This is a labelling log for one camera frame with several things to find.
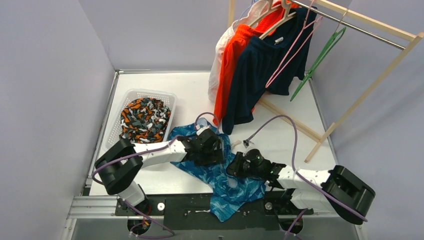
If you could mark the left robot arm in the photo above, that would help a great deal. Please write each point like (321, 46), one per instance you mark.
(117, 168)

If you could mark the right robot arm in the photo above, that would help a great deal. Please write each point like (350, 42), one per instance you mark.
(335, 190)

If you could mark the wooden clothes rack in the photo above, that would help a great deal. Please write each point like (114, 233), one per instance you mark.
(386, 127)

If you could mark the pink hanger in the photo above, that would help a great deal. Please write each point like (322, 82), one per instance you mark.
(283, 64)

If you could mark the white shorts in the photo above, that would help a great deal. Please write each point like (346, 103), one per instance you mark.
(254, 11)

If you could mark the blue patterned shorts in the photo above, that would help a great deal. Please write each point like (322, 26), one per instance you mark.
(229, 192)

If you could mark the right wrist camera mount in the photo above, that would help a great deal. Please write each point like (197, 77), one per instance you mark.
(248, 144)

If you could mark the green hanger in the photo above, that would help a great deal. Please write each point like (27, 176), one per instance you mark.
(332, 41)

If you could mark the metal rack rod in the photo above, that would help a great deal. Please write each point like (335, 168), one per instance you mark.
(358, 22)

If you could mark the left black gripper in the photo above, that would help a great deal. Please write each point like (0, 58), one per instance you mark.
(216, 147)

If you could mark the camouflage orange black shorts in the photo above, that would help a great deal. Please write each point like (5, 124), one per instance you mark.
(144, 120)

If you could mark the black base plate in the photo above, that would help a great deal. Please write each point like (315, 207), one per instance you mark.
(192, 212)

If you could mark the white plastic basket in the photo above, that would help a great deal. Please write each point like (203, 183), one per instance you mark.
(113, 133)

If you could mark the wooden hanger orange shorts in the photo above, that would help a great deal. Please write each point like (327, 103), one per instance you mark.
(270, 7)

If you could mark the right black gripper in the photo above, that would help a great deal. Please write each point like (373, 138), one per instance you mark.
(235, 168)

